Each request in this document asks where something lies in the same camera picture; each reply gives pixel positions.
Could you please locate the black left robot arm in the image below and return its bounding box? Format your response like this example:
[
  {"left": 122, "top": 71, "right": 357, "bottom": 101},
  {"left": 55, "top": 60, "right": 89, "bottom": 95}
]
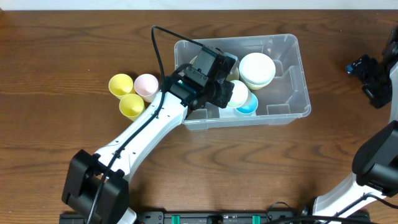
[{"left": 62, "top": 46, "right": 238, "bottom": 223}]

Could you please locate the cream plastic cup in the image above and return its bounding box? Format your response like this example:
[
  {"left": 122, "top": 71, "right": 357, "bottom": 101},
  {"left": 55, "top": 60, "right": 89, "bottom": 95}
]
[{"left": 227, "top": 80, "right": 252, "bottom": 108}]

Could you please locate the white label sticker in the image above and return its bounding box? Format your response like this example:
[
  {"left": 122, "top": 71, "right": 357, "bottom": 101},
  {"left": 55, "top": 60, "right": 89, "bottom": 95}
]
[{"left": 219, "top": 106, "right": 256, "bottom": 118}]

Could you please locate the clear plastic storage container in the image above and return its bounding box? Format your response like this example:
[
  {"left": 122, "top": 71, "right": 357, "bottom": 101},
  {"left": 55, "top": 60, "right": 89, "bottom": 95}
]
[{"left": 183, "top": 34, "right": 312, "bottom": 130}]

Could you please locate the yellow plastic cup front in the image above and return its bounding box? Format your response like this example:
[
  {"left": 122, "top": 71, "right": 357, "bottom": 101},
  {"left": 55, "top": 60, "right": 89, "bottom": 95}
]
[{"left": 119, "top": 94, "right": 146, "bottom": 121}]

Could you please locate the pink plastic cup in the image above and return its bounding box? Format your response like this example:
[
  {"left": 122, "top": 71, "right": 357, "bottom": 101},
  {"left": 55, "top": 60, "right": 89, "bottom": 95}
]
[{"left": 134, "top": 73, "right": 159, "bottom": 103}]

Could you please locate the yellow plastic cup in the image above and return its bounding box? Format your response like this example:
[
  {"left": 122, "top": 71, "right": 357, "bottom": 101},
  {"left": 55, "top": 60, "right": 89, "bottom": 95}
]
[
  {"left": 119, "top": 94, "right": 146, "bottom": 121},
  {"left": 108, "top": 73, "right": 135, "bottom": 100}
]

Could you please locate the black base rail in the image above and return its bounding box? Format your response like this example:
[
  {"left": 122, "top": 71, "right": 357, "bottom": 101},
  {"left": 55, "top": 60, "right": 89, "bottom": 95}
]
[{"left": 58, "top": 210, "right": 371, "bottom": 224}]

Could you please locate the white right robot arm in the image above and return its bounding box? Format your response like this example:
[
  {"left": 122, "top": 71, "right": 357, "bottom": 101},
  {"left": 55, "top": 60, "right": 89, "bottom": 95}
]
[{"left": 302, "top": 29, "right": 397, "bottom": 223}]

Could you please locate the light blue plastic cup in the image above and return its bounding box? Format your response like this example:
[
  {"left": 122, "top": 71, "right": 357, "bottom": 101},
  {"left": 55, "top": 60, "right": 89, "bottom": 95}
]
[{"left": 234, "top": 93, "right": 259, "bottom": 116}]

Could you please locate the yellow small bowl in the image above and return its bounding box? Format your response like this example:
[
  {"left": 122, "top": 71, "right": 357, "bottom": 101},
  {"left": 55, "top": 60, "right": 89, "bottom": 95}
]
[{"left": 242, "top": 80, "right": 270, "bottom": 90}]

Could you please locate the white small bowl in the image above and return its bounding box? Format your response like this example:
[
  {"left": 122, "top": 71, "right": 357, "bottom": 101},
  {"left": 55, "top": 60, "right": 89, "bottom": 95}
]
[{"left": 239, "top": 52, "right": 276, "bottom": 86}]

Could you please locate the beige large bowl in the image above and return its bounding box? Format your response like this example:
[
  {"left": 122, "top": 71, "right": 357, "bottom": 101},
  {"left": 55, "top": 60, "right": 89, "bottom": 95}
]
[{"left": 190, "top": 56, "right": 239, "bottom": 81}]

